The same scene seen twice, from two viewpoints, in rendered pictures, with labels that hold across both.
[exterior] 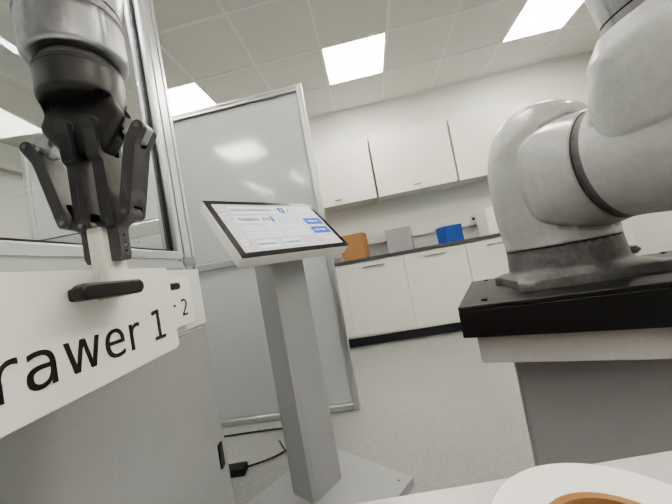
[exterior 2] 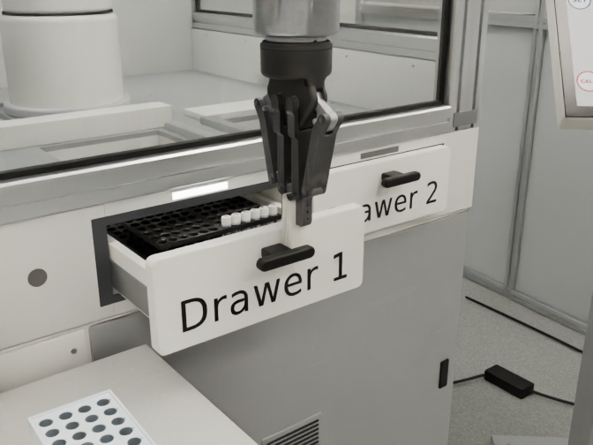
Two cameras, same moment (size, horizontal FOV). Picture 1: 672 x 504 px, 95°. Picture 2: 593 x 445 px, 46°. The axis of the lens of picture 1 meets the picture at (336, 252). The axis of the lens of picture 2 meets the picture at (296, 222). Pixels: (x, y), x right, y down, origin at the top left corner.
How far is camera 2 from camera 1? 0.50 m
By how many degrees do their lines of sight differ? 55
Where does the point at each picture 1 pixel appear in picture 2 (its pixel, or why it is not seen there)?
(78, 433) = not seen: hidden behind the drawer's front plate
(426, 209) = not seen: outside the picture
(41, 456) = not seen: hidden behind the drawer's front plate
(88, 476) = (290, 341)
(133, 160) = (316, 151)
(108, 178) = (300, 156)
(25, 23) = (256, 20)
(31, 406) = (231, 323)
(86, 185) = (288, 152)
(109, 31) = (316, 12)
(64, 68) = (276, 64)
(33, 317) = (237, 269)
